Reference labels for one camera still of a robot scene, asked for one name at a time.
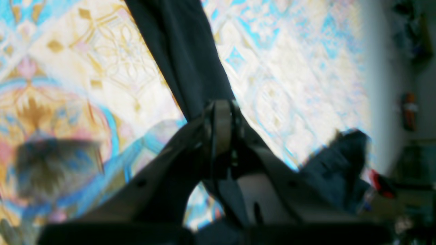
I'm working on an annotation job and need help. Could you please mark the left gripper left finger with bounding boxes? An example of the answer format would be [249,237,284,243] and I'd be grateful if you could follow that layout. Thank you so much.
[37,102,216,245]

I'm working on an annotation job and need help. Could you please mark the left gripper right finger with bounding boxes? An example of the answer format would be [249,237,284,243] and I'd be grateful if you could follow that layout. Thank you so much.
[215,100,392,245]

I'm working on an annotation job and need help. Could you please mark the black t-shirt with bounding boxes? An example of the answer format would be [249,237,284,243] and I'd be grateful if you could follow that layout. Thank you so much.
[126,0,369,212]

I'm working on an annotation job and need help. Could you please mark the patterned tablecloth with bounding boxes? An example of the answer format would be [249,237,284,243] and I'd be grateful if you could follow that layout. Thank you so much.
[1,0,372,245]

